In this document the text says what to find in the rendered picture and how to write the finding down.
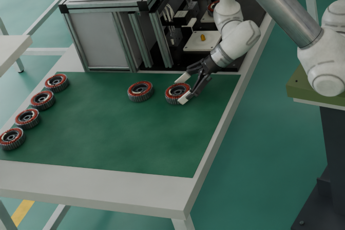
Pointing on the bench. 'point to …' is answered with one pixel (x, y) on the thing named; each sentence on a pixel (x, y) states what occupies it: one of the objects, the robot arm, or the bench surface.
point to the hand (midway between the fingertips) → (180, 91)
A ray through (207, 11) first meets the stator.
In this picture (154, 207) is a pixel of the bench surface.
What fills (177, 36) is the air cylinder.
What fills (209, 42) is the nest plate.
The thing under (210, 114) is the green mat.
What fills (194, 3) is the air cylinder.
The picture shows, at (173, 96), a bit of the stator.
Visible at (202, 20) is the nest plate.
